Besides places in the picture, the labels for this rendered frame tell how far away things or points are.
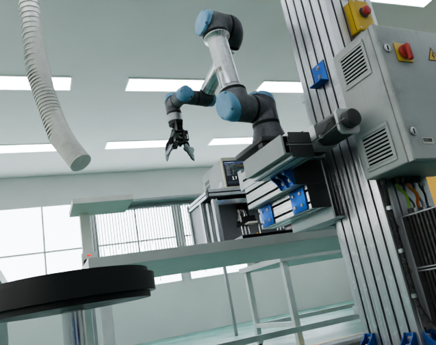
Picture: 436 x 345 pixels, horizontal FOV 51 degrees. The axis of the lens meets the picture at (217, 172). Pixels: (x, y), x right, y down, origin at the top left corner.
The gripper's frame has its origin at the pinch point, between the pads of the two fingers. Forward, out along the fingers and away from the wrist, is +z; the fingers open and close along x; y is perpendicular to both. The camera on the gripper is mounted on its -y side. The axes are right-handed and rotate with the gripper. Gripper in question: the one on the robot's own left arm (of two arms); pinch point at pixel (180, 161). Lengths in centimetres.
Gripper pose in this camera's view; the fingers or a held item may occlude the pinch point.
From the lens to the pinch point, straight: 224.3
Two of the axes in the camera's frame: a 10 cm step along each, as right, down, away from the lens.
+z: 1.7, 9.5, -2.7
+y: 4.1, -3.2, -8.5
